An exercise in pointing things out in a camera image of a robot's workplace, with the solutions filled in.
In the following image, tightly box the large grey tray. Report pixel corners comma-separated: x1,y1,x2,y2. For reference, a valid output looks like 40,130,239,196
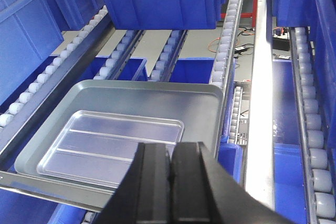
14,80,223,180

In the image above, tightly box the small blue bin below centre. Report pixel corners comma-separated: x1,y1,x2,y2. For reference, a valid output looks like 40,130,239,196
169,57,214,84

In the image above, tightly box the large blue bin left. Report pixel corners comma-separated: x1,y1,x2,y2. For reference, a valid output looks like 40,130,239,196
1,0,64,102

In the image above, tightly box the steel front shelf rail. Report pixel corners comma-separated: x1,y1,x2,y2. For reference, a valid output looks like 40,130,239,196
1,171,114,212

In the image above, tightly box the blue bin far right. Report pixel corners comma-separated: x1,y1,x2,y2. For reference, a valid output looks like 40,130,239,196
272,0,335,154

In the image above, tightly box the steel divider rail right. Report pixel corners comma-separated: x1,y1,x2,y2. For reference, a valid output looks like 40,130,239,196
245,0,275,209

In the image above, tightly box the white roller track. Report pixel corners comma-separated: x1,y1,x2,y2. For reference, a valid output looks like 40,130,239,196
1,6,108,129
149,30,188,82
93,30,146,80
209,0,247,90
290,27,335,223

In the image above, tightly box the black power adapter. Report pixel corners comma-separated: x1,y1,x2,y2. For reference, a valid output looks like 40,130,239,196
235,46,248,54

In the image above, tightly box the red metal floor frame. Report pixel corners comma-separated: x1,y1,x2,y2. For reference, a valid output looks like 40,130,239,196
220,0,257,28

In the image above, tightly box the blue bin lower shelf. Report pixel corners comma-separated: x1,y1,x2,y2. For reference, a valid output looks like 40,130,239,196
77,56,148,82

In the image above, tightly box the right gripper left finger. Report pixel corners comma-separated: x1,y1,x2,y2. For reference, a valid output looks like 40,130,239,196
94,143,170,223

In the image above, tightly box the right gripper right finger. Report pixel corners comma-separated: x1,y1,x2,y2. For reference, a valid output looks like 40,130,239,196
171,142,291,223

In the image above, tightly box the right white roller track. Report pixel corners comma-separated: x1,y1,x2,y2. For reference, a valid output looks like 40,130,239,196
290,27,335,223

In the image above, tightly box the silver ribbed metal tray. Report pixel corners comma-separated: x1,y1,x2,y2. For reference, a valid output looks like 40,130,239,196
36,110,184,188

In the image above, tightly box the centre white roller track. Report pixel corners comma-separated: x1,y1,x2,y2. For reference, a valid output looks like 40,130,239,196
149,30,188,82

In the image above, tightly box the orange floor cable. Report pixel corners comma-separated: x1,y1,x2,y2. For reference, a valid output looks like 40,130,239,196
207,26,256,53

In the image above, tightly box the left white roller track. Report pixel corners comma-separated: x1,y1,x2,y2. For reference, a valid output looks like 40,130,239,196
1,6,108,129

